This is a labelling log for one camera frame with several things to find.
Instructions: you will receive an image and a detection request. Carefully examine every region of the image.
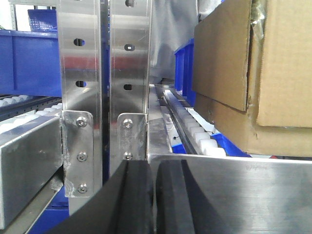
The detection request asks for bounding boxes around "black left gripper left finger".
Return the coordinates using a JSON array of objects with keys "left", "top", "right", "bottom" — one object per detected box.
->
[{"left": 48, "top": 160, "right": 154, "bottom": 234}]

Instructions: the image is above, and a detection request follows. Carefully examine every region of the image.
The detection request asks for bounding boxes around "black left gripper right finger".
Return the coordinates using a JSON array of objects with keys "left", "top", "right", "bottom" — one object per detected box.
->
[{"left": 156, "top": 160, "right": 233, "bottom": 234}]

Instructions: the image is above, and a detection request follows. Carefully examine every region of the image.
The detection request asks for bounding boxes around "brown cardboard carton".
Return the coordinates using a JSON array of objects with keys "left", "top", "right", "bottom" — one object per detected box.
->
[{"left": 192, "top": 0, "right": 312, "bottom": 157}]

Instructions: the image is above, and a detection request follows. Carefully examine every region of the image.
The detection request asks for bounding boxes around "steel front shelf beam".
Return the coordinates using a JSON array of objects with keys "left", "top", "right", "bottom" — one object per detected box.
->
[{"left": 149, "top": 155, "right": 312, "bottom": 234}]

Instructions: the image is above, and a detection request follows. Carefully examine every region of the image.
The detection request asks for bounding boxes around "steel shelf beam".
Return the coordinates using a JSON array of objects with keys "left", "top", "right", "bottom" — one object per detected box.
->
[
  {"left": 149, "top": 155, "right": 312, "bottom": 234},
  {"left": 0, "top": 117, "right": 63, "bottom": 229}
]

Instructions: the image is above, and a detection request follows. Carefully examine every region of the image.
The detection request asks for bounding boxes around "blue tray under carton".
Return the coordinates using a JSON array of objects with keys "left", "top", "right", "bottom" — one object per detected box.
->
[{"left": 172, "top": 133, "right": 251, "bottom": 157}]

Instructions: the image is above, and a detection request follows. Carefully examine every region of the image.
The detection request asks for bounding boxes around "left steel shelf beam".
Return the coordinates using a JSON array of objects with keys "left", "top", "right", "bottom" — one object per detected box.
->
[{"left": 0, "top": 117, "right": 63, "bottom": 229}]

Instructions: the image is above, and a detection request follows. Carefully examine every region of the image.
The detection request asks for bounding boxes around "left steel shelf upright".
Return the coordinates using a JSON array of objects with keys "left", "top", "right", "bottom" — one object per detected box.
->
[{"left": 57, "top": 0, "right": 102, "bottom": 214}]

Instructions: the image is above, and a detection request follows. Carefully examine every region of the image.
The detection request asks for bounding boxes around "white roller track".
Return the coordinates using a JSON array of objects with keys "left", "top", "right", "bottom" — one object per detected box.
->
[
  {"left": 0, "top": 95, "right": 62, "bottom": 134},
  {"left": 164, "top": 90, "right": 226, "bottom": 157}
]

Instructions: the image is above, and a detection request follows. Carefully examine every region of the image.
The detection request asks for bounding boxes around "left white roller track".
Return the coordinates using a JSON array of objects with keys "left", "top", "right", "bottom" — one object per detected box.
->
[{"left": 0, "top": 95, "right": 62, "bottom": 134}]

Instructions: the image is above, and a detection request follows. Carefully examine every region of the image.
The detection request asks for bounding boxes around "blue plastic bin right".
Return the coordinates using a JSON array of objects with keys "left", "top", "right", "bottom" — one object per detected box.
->
[{"left": 174, "top": 38, "right": 196, "bottom": 107}]

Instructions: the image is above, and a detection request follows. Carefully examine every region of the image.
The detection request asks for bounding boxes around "blue plastic bin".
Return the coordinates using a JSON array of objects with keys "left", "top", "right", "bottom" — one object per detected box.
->
[
  {"left": 0, "top": 30, "right": 62, "bottom": 97},
  {"left": 174, "top": 38, "right": 196, "bottom": 107}
]

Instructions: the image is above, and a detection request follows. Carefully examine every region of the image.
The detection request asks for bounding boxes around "blue plastic bin left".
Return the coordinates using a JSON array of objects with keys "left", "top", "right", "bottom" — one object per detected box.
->
[{"left": 0, "top": 30, "right": 62, "bottom": 97}]

